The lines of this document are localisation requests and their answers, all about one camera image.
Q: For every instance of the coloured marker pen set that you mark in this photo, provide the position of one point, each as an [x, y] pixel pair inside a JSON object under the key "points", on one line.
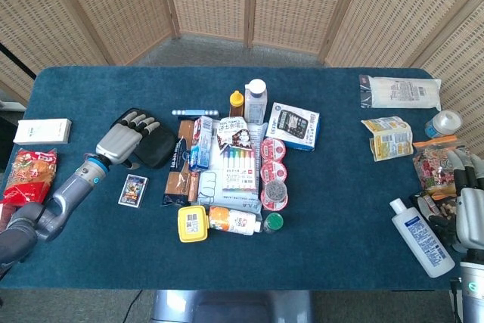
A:
{"points": [[240, 171]]}

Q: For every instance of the red round snack cups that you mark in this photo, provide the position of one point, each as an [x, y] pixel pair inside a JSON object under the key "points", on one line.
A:
{"points": [[275, 194]]}

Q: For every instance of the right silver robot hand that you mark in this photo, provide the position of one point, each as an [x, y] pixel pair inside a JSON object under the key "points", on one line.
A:
{"points": [[470, 217]]}

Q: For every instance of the dark small snack pack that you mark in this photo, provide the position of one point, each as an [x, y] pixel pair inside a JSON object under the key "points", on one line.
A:
{"points": [[442, 205]]}

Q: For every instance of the red noodle snack bag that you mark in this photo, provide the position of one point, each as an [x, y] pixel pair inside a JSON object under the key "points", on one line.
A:
{"points": [[32, 175]]}

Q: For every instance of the black Victor zip case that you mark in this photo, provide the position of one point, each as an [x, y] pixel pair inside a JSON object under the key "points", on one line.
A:
{"points": [[159, 149]]}

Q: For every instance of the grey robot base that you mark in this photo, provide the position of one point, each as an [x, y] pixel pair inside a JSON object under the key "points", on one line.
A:
{"points": [[230, 308]]}

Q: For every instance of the red white sealed cup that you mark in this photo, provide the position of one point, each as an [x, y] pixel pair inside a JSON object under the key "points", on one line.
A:
{"points": [[273, 149], [273, 171]]}

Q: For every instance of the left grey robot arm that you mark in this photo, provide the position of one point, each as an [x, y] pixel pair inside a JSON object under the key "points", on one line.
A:
{"points": [[72, 187]]}

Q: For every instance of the playing card box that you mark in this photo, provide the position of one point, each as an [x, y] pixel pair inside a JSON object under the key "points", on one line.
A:
{"points": [[132, 190]]}

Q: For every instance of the white lotion bottle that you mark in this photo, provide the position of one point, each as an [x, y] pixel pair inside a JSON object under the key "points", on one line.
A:
{"points": [[423, 240]]}

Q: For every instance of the brown chocolate bar pack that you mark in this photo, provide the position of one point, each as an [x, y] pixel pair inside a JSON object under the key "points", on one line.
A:
{"points": [[175, 187]]}

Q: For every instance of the black bar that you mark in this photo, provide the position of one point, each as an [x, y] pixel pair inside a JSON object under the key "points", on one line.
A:
{"points": [[19, 63]]}

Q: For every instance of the white illustrated pouch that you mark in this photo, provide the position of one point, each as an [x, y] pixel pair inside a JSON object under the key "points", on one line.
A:
{"points": [[236, 132]]}

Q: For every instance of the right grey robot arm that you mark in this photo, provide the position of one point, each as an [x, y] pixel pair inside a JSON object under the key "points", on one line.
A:
{"points": [[472, 292]]}

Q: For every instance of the green lidded jar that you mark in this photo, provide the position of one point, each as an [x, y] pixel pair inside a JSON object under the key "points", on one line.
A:
{"points": [[273, 221]]}

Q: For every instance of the orange juice bottle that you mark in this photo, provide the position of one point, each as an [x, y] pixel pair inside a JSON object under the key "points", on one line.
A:
{"points": [[234, 221]]}

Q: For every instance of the small orange box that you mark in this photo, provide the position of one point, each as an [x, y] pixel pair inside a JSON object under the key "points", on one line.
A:
{"points": [[193, 187]]}

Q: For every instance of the blue tablecloth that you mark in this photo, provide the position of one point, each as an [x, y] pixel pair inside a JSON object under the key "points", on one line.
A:
{"points": [[94, 255]]}

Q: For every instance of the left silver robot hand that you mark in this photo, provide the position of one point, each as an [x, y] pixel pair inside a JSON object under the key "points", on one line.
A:
{"points": [[117, 145]]}

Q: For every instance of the yellow snack packet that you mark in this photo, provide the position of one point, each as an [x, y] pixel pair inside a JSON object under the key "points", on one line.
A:
{"points": [[389, 132]]}

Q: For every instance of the white lidded jar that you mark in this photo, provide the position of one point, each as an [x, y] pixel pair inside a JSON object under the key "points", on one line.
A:
{"points": [[446, 122]]}

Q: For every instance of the colourful snack zip bag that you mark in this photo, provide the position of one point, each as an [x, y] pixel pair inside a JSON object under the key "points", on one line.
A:
{"points": [[431, 171]]}

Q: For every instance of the toothpaste box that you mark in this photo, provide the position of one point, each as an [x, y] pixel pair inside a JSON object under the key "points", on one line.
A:
{"points": [[201, 145]]}

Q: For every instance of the yellow capped honey bottle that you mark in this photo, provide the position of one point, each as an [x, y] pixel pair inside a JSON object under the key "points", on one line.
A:
{"points": [[236, 105]]}

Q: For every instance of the yellow lidded container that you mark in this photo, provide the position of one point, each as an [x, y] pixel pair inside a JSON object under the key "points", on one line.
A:
{"points": [[193, 224]]}

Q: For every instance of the white cardboard box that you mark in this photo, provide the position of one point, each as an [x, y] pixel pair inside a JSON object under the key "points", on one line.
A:
{"points": [[42, 132]]}

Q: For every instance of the white noodle package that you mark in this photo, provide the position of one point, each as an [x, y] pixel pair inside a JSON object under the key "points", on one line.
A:
{"points": [[401, 92]]}

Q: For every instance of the clear bottle white cap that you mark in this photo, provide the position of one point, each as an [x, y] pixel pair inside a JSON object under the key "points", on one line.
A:
{"points": [[255, 105]]}

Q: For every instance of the calculator box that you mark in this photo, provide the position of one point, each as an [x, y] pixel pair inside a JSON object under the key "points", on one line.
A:
{"points": [[293, 126]]}

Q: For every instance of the large white plastic package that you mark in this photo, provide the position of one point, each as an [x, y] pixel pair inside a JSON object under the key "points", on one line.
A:
{"points": [[211, 194]]}

